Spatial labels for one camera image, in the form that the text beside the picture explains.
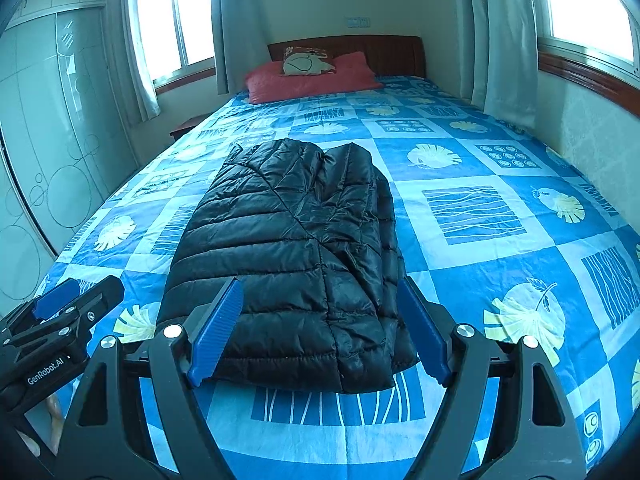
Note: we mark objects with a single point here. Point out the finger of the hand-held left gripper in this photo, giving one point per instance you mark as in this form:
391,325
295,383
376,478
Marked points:
55,299
102,297

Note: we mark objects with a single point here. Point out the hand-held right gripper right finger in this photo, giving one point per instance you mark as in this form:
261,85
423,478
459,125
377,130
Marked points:
425,330

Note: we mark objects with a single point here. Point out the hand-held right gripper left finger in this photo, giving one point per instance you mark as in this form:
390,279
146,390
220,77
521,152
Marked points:
220,330

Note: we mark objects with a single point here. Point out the black puffer jacket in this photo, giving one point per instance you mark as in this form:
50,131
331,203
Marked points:
290,260

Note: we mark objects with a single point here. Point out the person's left hand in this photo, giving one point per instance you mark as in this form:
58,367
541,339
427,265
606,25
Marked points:
56,417

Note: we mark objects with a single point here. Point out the blue patterned bedsheet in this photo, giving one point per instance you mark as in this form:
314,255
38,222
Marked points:
475,270

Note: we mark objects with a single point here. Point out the glass sliding door wardrobe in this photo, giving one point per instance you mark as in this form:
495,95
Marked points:
50,135

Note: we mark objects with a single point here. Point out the wooden nightstand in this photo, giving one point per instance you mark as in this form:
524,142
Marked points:
187,127

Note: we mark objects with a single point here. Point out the narrow grey curtain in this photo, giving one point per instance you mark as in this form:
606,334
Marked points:
140,60

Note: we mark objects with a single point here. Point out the red pillow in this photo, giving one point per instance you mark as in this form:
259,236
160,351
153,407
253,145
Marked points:
310,87

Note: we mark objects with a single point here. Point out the wooden headboard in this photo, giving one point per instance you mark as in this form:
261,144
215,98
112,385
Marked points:
395,55

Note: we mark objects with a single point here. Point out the cream printed cushion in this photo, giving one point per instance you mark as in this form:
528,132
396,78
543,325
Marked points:
302,64

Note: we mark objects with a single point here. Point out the grey curtain beside headboard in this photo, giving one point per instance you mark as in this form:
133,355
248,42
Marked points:
237,25

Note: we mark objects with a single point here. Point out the long grey curtain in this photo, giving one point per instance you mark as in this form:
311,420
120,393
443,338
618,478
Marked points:
500,35

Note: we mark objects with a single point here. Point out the wide window with wooden sill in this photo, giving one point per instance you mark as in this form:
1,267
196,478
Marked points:
590,20

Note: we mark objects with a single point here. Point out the white wall socket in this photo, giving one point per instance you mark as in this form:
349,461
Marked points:
358,22

